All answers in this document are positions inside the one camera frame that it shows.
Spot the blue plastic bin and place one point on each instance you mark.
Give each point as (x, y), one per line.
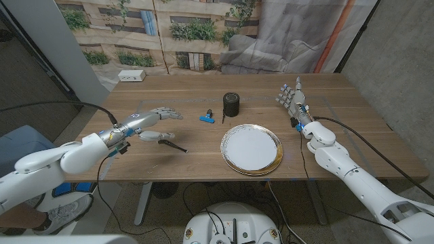
(17, 142)

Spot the black cylindrical speaker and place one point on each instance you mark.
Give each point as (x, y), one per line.
(231, 105)

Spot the blue and black clip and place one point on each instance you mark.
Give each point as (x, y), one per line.
(207, 119)

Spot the grey sneaker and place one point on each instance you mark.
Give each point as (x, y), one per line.
(64, 213)

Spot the white plate with gold rim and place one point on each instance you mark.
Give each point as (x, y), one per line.
(251, 149)

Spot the printed fabric backdrop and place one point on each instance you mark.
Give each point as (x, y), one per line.
(203, 34)

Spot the person's leg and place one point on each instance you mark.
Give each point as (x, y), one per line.
(20, 217)

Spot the white power strip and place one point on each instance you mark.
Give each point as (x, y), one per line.
(131, 75)

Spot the black backdrop stand pole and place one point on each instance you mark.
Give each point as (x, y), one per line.
(357, 37)

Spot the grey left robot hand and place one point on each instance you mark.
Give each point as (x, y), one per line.
(142, 120)

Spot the white robot body edge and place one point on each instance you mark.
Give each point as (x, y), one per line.
(68, 240)

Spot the white robot torso base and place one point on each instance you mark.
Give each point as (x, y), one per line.
(237, 217)

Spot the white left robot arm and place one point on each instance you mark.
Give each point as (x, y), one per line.
(40, 169)

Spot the white table leg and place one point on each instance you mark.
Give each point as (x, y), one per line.
(317, 203)
(142, 206)

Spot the black round floor fan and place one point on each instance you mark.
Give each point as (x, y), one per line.
(165, 189)

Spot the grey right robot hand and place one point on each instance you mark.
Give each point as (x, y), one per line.
(296, 101)

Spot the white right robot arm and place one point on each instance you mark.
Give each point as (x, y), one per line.
(366, 189)

